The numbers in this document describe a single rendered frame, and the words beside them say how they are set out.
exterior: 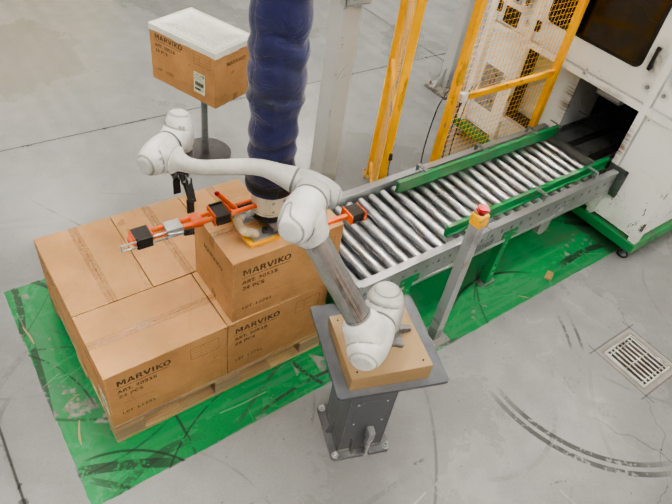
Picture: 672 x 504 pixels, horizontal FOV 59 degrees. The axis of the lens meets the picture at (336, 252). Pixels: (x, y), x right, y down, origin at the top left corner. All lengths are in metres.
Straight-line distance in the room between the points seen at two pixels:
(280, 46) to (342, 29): 1.63
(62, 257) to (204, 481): 1.33
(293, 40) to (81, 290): 1.62
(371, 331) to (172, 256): 1.37
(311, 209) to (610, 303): 2.92
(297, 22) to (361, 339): 1.16
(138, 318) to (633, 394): 2.86
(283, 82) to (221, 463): 1.85
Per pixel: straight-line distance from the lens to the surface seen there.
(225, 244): 2.70
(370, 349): 2.24
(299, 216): 1.95
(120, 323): 2.96
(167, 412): 3.27
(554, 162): 4.58
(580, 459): 3.61
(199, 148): 4.89
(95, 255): 3.29
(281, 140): 2.45
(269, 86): 2.32
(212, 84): 4.18
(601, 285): 4.60
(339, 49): 3.89
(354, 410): 2.86
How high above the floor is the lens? 2.81
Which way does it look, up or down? 43 degrees down
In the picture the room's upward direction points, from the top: 10 degrees clockwise
